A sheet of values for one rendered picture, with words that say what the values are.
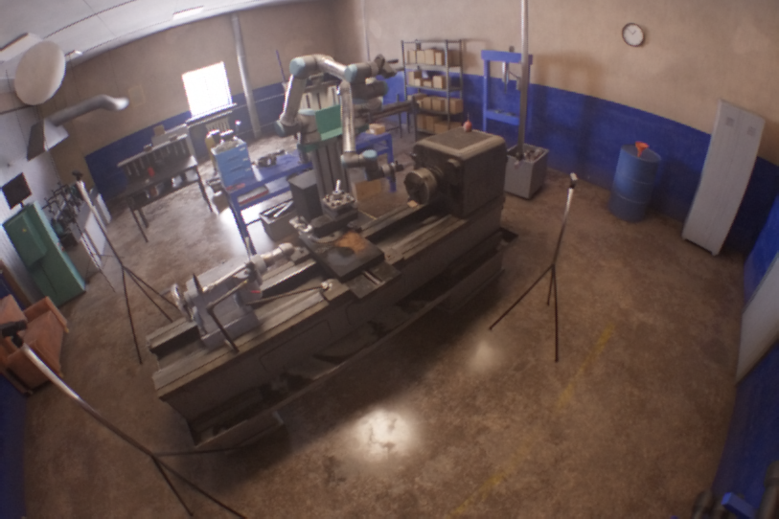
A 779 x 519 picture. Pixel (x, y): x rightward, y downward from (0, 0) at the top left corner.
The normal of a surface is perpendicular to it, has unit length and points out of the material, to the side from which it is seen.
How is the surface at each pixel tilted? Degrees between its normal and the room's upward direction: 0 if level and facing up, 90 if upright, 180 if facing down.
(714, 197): 90
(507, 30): 90
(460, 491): 0
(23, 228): 90
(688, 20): 90
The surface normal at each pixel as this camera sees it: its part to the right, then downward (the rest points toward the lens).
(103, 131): 0.63, 0.39
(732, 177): -0.78, 0.41
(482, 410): -0.08, -0.83
